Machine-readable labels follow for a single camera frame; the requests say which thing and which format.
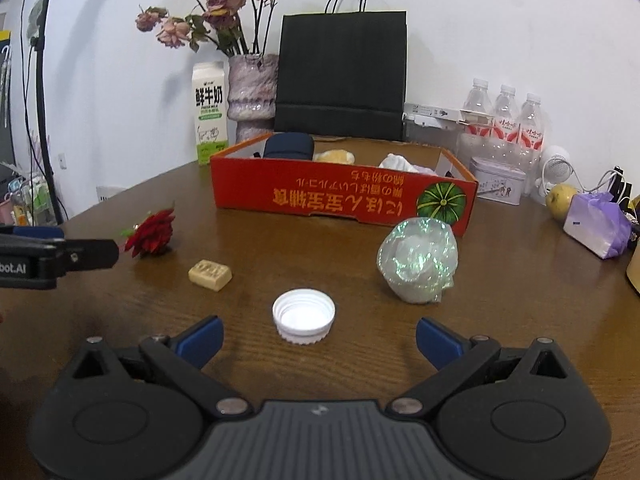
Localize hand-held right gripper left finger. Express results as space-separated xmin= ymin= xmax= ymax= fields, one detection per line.
xmin=70 ymin=316 xmax=253 ymax=418

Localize cluttered desk organizer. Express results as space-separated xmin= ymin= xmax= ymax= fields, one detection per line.
xmin=0 ymin=160 xmax=58 ymax=228

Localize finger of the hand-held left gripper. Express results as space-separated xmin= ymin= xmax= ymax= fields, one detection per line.
xmin=0 ymin=225 xmax=66 ymax=242
xmin=49 ymin=238 xmax=121 ymax=278

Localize dark blue case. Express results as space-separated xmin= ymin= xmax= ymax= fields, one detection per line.
xmin=262 ymin=132 xmax=315 ymax=162

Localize yellow white plush toy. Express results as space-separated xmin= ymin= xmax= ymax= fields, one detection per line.
xmin=313 ymin=148 xmax=356 ymax=164

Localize orange cardboard box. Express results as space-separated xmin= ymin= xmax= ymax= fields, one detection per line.
xmin=210 ymin=132 xmax=479 ymax=238

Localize purple plastic bag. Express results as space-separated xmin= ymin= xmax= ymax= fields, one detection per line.
xmin=563 ymin=191 xmax=634 ymax=260

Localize lilac printed tin box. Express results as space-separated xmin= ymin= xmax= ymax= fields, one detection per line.
xmin=469 ymin=156 xmax=528 ymax=206

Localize beige rectangular block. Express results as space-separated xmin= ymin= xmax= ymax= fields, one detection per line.
xmin=188 ymin=259 xmax=234 ymax=291

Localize yellow green pear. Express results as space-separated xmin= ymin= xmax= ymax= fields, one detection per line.
xmin=545 ymin=184 xmax=582 ymax=221

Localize clear water bottle red label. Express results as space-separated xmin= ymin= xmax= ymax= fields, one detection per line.
xmin=517 ymin=92 xmax=547 ymax=196
xmin=460 ymin=78 xmax=497 ymax=161
xmin=492 ymin=85 xmax=522 ymax=161

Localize red artificial flower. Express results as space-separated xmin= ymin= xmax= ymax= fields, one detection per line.
xmin=120 ymin=202 xmax=177 ymax=260

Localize white crumpled tissue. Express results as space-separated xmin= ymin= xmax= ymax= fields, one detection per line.
xmin=378 ymin=153 xmax=440 ymax=177

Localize white green milk carton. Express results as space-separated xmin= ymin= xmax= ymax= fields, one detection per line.
xmin=191 ymin=61 xmax=230 ymax=167

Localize black paper bag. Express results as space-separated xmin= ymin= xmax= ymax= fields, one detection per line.
xmin=274 ymin=0 xmax=408 ymax=142

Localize small black device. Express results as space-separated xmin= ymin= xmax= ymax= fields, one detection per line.
xmin=612 ymin=166 xmax=640 ymax=212

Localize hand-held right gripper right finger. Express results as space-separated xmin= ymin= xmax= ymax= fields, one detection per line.
xmin=386 ymin=317 xmax=572 ymax=418

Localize white cable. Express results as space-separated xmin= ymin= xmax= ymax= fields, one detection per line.
xmin=570 ymin=167 xmax=632 ymax=207

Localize dried pink rose bouquet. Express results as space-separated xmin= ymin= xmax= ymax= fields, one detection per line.
xmin=135 ymin=0 xmax=287 ymax=58

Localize pink textured glass vase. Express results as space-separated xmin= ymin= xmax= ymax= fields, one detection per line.
xmin=227 ymin=53 xmax=280 ymax=144

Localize clear grain container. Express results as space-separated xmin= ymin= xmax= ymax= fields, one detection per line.
xmin=404 ymin=115 xmax=463 ymax=156

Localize flat white carton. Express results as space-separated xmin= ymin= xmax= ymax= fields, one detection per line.
xmin=403 ymin=102 xmax=467 ymax=124

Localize black light stand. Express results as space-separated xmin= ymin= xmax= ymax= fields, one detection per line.
xmin=20 ymin=0 xmax=69 ymax=226

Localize white astronaut desk fan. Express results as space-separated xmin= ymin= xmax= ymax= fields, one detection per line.
xmin=534 ymin=145 xmax=574 ymax=197

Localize iridescent wrapped ball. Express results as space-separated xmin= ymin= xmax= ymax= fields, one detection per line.
xmin=376 ymin=217 xmax=459 ymax=305

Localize white plastic bottle cap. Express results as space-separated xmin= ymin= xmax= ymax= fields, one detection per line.
xmin=272 ymin=288 xmax=336 ymax=346

